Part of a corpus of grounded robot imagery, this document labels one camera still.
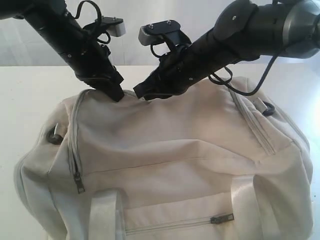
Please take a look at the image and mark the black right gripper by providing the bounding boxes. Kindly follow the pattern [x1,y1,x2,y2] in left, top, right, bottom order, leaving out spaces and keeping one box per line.
[133,46,215,101]

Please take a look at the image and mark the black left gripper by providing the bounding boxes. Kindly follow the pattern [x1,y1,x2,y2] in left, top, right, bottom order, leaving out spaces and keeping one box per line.
[58,44,125,102]

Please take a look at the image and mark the beige fabric duffel bag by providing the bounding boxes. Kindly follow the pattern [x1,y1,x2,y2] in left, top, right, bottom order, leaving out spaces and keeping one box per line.
[14,80,313,240]

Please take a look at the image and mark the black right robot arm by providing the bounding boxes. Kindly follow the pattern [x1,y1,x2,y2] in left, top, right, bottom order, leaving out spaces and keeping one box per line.
[134,0,320,100]

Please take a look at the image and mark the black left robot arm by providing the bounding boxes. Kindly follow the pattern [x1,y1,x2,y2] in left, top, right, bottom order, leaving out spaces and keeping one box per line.
[0,0,126,102]

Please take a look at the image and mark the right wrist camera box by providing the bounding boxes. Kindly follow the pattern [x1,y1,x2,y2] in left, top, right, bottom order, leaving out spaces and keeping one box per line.
[138,19,181,46]

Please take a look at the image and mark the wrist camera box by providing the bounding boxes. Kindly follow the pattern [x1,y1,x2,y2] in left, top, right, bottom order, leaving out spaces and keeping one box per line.
[138,19,181,46]
[96,16,126,38]

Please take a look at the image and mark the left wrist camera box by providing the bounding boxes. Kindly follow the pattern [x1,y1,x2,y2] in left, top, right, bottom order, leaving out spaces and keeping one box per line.
[96,16,126,38]

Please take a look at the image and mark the black plastic D-ring near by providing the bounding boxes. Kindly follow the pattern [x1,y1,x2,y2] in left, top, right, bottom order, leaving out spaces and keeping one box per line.
[44,123,64,146]

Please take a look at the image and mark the black plastic d-ring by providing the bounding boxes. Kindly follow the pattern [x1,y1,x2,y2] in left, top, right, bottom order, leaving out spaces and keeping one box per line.
[44,123,64,146]
[254,97,275,117]

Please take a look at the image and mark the black plastic D-ring far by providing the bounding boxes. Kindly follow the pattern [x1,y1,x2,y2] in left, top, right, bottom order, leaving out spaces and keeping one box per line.
[254,97,275,117]

